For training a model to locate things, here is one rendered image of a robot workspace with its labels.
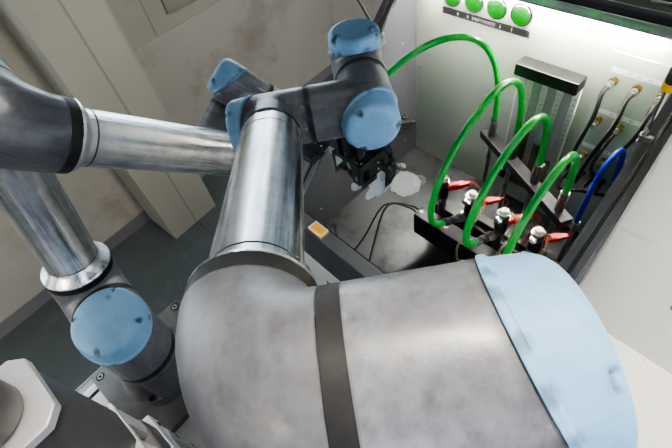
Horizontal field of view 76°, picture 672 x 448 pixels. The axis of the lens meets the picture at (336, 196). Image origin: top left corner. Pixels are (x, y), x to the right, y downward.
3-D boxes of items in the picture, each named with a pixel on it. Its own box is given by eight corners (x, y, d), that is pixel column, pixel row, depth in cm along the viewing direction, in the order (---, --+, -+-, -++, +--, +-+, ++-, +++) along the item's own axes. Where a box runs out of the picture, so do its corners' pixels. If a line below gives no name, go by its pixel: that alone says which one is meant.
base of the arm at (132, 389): (154, 424, 81) (128, 409, 73) (113, 374, 88) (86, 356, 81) (215, 359, 87) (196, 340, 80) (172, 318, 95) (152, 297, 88)
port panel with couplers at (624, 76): (563, 169, 106) (604, 57, 83) (569, 162, 107) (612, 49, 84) (618, 195, 99) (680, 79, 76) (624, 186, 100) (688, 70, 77)
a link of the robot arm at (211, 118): (208, 164, 79) (237, 113, 79) (176, 141, 85) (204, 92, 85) (237, 176, 86) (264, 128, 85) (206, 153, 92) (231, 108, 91)
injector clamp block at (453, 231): (413, 246, 123) (413, 213, 112) (435, 224, 127) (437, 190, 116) (523, 322, 105) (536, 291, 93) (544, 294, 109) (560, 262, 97)
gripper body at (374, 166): (334, 173, 80) (324, 122, 71) (366, 148, 83) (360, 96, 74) (364, 193, 76) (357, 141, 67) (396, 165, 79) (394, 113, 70)
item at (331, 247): (303, 250, 132) (292, 218, 121) (313, 241, 134) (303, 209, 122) (477, 399, 99) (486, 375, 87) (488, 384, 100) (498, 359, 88)
